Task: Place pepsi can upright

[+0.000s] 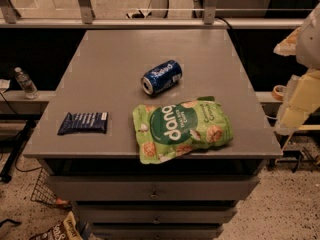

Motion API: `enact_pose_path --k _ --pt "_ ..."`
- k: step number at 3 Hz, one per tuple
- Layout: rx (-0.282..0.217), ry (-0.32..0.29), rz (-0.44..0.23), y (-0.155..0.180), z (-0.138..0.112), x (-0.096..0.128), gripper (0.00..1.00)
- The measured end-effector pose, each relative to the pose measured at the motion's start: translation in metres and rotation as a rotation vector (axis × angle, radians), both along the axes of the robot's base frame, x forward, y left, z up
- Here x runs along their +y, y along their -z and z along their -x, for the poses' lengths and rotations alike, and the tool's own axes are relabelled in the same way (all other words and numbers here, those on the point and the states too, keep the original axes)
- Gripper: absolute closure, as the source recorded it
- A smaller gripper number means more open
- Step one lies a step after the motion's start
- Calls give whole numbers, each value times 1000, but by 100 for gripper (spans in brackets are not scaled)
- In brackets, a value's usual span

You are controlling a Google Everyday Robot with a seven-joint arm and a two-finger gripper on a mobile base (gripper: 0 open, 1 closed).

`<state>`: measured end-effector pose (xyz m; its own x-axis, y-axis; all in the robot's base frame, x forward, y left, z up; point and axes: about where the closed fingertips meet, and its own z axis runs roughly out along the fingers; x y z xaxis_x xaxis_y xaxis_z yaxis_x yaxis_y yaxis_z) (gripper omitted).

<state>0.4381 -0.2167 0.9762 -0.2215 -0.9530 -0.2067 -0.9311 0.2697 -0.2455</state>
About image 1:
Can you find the brown snack bag on floor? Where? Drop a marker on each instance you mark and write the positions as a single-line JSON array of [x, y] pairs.
[[64, 230]]

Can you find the wire mesh basket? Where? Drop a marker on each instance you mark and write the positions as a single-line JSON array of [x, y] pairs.
[[43, 194]]

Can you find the blue pepsi can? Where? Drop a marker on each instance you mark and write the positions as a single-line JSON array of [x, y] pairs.
[[162, 77]]

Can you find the grey drawer cabinet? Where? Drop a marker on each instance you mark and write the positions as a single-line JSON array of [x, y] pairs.
[[188, 197]]

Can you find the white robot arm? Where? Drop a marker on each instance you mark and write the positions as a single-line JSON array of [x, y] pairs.
[[308, 46]]

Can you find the grey metal railing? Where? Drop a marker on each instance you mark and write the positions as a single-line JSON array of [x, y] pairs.
[[158, 14]]

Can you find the dark blue snack wrapper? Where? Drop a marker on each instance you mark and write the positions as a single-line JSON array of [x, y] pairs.
[[93, 122]]

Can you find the clear plastic water bottle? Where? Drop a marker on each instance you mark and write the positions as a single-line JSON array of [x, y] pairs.
[[26, 83]]

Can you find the black stand with cable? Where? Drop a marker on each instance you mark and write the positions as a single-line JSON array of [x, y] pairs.
[[18, 145]]

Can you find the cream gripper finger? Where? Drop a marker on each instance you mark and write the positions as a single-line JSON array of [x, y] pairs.
[[287, 47], [301, 99]]

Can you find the green dang chips bag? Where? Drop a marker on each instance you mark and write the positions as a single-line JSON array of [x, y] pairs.
[[166, 132]]

